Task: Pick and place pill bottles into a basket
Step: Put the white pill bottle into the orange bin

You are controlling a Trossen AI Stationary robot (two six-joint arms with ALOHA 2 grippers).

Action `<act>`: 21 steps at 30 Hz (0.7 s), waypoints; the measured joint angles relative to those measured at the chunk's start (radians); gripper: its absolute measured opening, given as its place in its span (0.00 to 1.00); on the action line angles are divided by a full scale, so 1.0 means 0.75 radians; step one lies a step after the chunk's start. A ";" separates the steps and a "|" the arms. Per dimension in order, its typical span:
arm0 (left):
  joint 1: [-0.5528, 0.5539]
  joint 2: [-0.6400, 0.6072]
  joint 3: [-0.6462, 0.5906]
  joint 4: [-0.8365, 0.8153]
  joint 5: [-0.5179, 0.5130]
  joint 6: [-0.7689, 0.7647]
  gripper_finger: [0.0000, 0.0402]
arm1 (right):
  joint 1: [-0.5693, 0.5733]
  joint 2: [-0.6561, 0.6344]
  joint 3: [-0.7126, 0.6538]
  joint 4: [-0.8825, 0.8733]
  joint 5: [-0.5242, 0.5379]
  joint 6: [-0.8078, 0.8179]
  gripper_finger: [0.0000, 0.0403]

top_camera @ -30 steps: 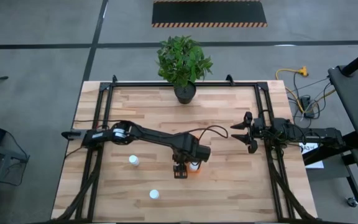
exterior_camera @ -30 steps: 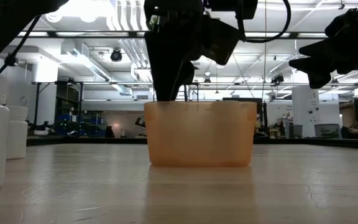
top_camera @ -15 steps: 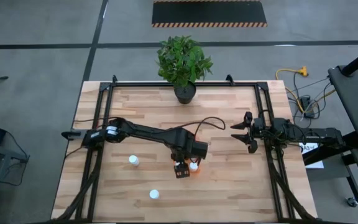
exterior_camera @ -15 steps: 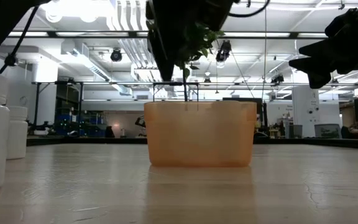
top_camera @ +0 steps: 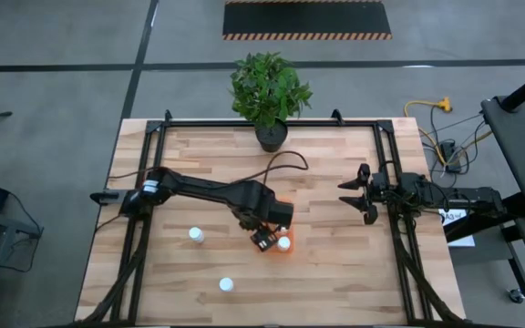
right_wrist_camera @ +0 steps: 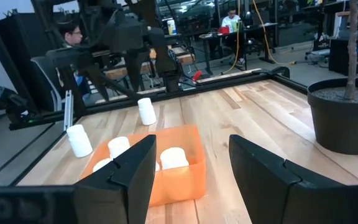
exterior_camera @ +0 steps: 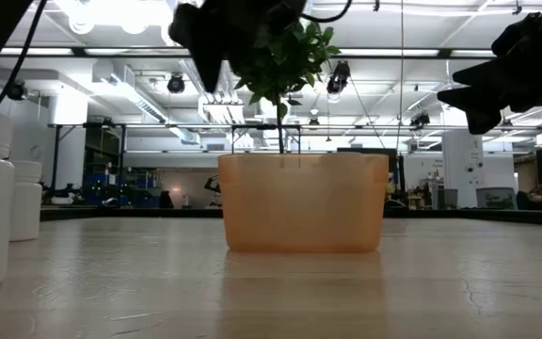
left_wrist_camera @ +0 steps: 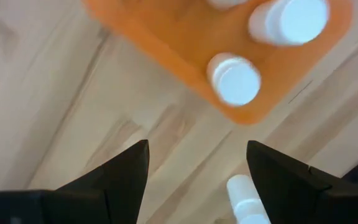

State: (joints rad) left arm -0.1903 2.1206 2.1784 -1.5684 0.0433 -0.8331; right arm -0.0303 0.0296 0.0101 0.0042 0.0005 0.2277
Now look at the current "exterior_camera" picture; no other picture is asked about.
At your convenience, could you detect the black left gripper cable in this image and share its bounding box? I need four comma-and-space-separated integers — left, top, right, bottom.
298, 0, 353, 24

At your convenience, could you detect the green leafy small tree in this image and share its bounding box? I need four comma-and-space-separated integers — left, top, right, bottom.
231, 21, 342, 155

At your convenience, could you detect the round black ceiling camera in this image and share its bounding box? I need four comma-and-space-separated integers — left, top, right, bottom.
7, 80, 28, 102
167, 73, 186, 95

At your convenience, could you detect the white ceiling air duct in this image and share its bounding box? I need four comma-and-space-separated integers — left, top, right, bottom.
108, 70, 201, 146

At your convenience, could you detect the orange translucent plastic basket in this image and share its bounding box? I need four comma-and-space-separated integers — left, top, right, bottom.
217, 153, 390, 254

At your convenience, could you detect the black table edge rail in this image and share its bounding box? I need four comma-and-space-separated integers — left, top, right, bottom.
40, 206, 542, 228

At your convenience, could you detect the black hanging ceiling camera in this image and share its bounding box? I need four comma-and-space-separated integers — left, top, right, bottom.
326, 60, 351, 94

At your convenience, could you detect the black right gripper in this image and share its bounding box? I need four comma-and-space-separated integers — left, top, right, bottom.
437, 0, 542, 136

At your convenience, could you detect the narrow grey bin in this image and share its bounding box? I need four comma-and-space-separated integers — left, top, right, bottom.
438, 187, 460, 210

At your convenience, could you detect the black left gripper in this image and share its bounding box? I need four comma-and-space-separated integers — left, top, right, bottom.
168, 0, 308, 93

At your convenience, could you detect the black metal frame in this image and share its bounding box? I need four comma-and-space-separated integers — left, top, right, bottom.
231, 123, 302, 155

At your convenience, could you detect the white room pillar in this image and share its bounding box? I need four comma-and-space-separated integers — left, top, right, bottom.
442, 129, 485, 208

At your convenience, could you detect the black metal rack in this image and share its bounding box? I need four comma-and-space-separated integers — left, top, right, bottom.
52, 123, 129, 208

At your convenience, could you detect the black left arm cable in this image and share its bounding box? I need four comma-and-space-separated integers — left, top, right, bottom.
0, 0, 49, 110

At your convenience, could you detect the black monitor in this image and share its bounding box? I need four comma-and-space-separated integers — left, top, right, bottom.
336, 147, 405, 192

